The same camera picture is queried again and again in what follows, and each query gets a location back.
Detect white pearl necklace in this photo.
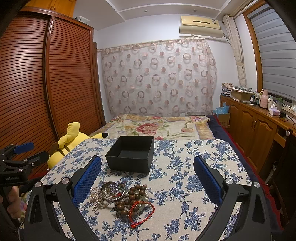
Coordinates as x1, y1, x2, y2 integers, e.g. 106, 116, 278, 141
89, 187, 112, 212

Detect silver bangle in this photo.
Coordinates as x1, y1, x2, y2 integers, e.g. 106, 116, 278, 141
100, 181, 126, 202

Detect brown wooden bead bracelet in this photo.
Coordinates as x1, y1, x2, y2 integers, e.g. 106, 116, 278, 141
114, 184, 150, 216

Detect red cord bracelet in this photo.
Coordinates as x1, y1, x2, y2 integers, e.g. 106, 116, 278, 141
128, 200, 156, 230

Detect green jade bangle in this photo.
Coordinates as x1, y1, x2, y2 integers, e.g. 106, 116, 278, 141
123, 189, 149, 213

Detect black open jewelry box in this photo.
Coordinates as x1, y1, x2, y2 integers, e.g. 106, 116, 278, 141
105, 136, 154, 174

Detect person's left hand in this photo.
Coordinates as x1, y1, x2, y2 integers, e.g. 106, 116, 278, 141
6, 186, 22, 219

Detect yellow Pikachu plush toy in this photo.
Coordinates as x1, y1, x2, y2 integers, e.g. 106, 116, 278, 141
47, 121, 109, 170

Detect blue floral tablecloth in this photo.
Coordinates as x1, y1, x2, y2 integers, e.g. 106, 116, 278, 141
42, 138, 252, 240

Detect wooden louvered wardrobe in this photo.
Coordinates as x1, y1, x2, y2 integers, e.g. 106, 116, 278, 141
0, 6, 106, 179

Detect wooden sideboard cabinet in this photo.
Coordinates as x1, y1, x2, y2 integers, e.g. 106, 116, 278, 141
220, 96, 295, 180

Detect blue tissue gift bag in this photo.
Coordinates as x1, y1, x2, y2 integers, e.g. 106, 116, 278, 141
212, 102, 230, 128

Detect pink tissue box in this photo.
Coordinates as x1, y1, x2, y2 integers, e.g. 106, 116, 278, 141
268, 104, 280, 116

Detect floral bed cover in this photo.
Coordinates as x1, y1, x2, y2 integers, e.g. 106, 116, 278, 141
90, 114, 215, 141

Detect pink thermos bottle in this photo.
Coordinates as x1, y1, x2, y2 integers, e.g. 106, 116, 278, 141
259, 89, 268, 109

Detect cardboard box on sideboard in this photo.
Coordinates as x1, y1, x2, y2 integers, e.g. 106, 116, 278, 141
231, 89, 253, 101

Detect circle pattern sheer curtain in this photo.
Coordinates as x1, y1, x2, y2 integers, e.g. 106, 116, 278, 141
101, 38, 217, 117

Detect grey window roller blind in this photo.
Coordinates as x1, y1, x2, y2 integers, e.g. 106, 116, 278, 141
247, 4, 296, 100

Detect beige side curtain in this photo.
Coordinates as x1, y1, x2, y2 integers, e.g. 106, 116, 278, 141
223, 15, 247, 88

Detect cream wall air conditioner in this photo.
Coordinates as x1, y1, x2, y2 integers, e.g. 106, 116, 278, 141
179, 16, 224, 38

